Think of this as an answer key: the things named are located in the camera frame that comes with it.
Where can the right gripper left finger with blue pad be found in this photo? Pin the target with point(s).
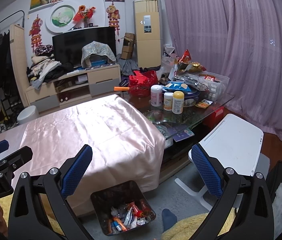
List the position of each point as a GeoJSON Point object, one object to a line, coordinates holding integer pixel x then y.
{"type": "Point", "coordinates": [28, 218]}

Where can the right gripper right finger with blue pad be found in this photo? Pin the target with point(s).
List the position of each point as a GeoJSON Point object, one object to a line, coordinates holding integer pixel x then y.
{"type": "Point", "coordinates": [254, 219]}

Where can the small blue cap bottle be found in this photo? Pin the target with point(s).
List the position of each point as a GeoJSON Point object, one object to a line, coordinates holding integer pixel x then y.
{"type": "Point", "coordinates": [114, 229]}

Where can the coral plastic horn toy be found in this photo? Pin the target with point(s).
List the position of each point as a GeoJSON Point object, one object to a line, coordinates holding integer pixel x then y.
{"type": "Point", "coordinates": [136, 211]}

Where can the orange paper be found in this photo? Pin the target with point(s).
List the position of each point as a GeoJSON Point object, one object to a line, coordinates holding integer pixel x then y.
{"type": "Point", "coordinates": [119, 225]}

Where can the white blue plastic wrapper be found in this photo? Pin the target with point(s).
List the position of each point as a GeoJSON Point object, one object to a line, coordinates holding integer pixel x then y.
{"type": "Point", "coordinates": [129, 218]}

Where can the red lantern ornament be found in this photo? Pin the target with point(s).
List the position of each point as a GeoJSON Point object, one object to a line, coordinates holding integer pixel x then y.
{"type": "Point", "coordinates": [146, 209]}

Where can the black trash bin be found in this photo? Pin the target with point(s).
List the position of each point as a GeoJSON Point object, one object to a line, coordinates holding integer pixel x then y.
{"type": "Point", "coordinates": [114, 202]}

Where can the person left hand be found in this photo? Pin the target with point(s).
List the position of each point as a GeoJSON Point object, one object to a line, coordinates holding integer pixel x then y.
{"type": "Point", "coordinates": [3, 225]}

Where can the white plastic chair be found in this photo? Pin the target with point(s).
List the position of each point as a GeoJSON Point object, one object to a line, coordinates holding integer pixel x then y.
{"type": "Point", "coordinates": [237, 144]}

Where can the pink satin tablecloth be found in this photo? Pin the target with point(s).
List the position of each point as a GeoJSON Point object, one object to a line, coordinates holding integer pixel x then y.
{"type": "Point", "coordinates": [125, 145]}

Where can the orange snack packet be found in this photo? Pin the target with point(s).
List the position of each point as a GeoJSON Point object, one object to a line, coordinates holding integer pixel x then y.
{"type": "Point", "coordinates": [204, 104]}

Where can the blue cookie tin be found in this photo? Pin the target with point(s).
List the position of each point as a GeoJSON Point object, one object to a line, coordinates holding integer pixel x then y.
{"type": "Point", "coordinates": [191, 95]}

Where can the yellow cap bottle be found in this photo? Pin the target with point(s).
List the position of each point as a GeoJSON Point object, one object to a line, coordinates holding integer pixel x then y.
{"type": "Point", "coordinates": [177, 102]}

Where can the white orange label bottle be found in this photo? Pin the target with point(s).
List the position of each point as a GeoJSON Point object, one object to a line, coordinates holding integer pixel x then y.
{"type": "Point", "coordinates": [168, 99]}

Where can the clear storage box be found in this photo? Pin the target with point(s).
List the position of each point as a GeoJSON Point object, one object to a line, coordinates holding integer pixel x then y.
{"type": "Point", "coordinates": [216, 84]}

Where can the pile of clothes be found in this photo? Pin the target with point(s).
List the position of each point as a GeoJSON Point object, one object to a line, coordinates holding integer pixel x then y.
{"type": "Point", "coordinates": [45, 68]}

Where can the beige tv cabinet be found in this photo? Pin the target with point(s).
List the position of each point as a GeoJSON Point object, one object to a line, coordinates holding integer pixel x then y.
{"type": "Point", "coordinates": [74, 88]}

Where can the white pink label bottle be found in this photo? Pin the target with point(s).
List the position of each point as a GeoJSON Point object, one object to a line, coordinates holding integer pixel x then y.
{"type": "Point", "coordinates": [156, 93]}

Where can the red cutout basket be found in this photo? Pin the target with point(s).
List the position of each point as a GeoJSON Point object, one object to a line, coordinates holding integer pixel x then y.
{"type": "Point", "coordinates": [141, 83]}

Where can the red chinese knot decoration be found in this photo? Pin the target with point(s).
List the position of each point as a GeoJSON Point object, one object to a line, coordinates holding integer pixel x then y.
{"type": "Point", "coordinates": [35, 34]}

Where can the red snack bag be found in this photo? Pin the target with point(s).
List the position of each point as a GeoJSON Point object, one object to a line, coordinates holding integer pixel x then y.
{"type": "Point", "coordinates": [186, 57]}

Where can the black television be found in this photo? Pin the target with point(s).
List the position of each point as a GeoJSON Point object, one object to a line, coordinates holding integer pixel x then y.
{"type": "Point", "coordinates": [68, 46]}

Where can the patterned cloth cover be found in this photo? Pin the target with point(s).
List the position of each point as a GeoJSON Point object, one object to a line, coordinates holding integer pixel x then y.
{"type": "Point", "coordinates": [96, 48]}

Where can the cardboard box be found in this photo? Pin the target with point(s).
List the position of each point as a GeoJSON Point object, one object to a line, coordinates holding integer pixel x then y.
{"type": "Point", "coordinates": [128, 46]}

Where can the purple curtain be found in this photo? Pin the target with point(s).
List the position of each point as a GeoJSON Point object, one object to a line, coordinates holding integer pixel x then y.
{"type": "Point", "coordinates": [240, 39]}

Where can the beige standing air conditioner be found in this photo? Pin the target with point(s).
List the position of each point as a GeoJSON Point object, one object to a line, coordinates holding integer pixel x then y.
{"type": "Point", "coordinates": [149, 32]}

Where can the orange foam handle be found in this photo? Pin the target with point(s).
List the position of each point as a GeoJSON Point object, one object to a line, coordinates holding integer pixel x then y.
{"type": "Point", "coordinates": [121, 89]}

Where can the round wall picture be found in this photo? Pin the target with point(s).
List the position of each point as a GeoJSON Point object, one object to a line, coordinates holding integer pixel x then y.
{"type": "Point", "coordinates": [60, 19]}

